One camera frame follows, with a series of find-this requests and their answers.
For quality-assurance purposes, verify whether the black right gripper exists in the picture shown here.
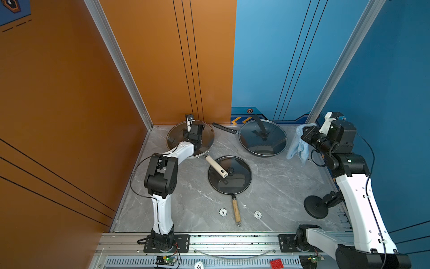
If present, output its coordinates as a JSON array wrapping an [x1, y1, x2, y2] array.
[[302, 125, 336, 159]]

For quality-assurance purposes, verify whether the glass lid with black strap handle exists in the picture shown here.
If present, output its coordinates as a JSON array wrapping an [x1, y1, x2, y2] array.
[[166, 114, 215, 157]]

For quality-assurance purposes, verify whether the light blue cloth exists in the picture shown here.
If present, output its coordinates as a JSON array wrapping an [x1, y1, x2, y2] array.
[[286, 123, 316, 166]]

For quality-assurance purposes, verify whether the glass lid with black knob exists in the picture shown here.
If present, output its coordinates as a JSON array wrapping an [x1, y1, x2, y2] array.
[[208, 155, 253, 196]]

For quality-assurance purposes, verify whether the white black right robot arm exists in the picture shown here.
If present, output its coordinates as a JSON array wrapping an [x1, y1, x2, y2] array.
[[296, 119, 412, 269]]

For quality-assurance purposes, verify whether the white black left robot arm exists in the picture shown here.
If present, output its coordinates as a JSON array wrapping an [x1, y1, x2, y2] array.
[[144, 123, 204, 252]]

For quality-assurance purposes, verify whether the glass lid on black wok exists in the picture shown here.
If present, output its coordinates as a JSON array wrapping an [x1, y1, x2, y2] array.
[[238, 115, 288, 157]]

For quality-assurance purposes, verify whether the black round suction base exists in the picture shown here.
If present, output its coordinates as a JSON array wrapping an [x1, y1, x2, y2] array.
[[303, 191, 344, 219]]

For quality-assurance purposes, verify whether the white round marker left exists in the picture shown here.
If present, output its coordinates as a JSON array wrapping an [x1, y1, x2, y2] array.
[[219, 208, 228, 217]]

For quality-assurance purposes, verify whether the white round marker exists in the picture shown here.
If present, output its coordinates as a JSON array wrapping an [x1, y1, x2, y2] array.
[[254, 211, 262, 220], [219, 208, 228, 217]]

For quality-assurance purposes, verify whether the white round marker right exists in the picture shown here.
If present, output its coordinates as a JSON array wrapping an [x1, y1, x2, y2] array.
[[254, 211, 262, 220]]

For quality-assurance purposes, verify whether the green circuit board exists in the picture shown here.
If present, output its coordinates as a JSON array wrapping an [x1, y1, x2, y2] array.
[[155, 256, 179, 269]]

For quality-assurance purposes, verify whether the red block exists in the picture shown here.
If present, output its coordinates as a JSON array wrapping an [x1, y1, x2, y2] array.
[[269, 259, 284, 269]]

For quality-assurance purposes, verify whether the brown pan with cream handle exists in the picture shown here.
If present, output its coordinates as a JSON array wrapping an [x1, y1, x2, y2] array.
[[164, 121, 228, 178]]

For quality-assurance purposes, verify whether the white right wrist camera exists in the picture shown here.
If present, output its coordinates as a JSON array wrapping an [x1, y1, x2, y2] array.
[[319, 112, 346, 134]]

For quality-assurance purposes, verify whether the black pan with wooden handle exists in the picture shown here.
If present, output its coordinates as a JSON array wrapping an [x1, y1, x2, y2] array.
[[205, 155, 252, 226]]

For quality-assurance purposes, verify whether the aluminium corner post right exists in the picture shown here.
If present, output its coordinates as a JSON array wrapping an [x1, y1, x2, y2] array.
[[306, 0, 386, 124]]

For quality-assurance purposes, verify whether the aluminium corner post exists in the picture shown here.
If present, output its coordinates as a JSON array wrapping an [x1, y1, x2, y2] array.
[[306, 0, 386, 124], [84, 0, 153, 131]]

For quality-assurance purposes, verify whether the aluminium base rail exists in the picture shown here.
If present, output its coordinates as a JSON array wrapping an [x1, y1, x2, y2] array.
[[90, 231, 353, 258]]

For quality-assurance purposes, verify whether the aluminium corner post left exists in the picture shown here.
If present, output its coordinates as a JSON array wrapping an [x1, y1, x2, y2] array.
[[84, 0, 153, 131]]

